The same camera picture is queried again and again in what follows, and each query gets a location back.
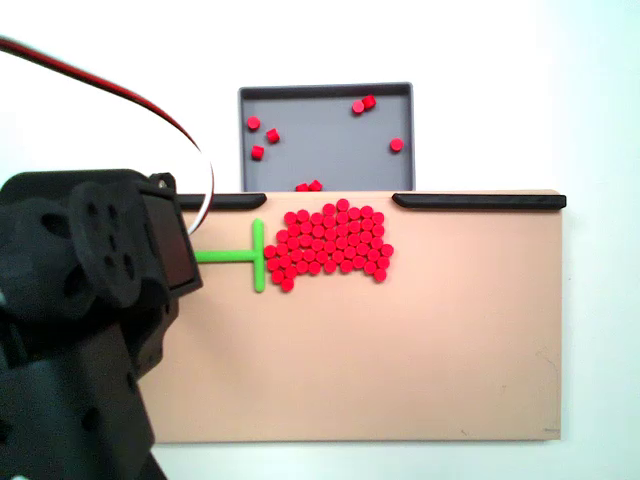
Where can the green T-shaped pusher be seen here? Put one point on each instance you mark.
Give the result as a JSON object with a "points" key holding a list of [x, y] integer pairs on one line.
{"points": [[225, 256]]}

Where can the red round granule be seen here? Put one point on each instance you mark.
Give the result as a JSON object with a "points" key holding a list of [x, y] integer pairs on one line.
{"points": [[357, 106], [257, 152], [396, 145], [314, 185], [369, 101], [253, 123], [272, 135], [301, 188]]}

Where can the pile of red granules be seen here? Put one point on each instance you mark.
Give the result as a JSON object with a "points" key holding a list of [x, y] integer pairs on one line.
{"points": [[330, 245]]}

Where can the grey rectangular container tray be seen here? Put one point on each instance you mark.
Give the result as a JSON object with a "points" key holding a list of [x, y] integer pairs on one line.
{"points": [[325, 150]]}

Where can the beige flat board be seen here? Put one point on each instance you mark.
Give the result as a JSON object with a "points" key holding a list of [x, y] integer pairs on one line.
{"points": [[400, 350]]}

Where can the black edge rail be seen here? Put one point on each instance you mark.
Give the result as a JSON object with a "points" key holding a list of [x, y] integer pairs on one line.
{"points": [[240, 201], [480, 202]]}

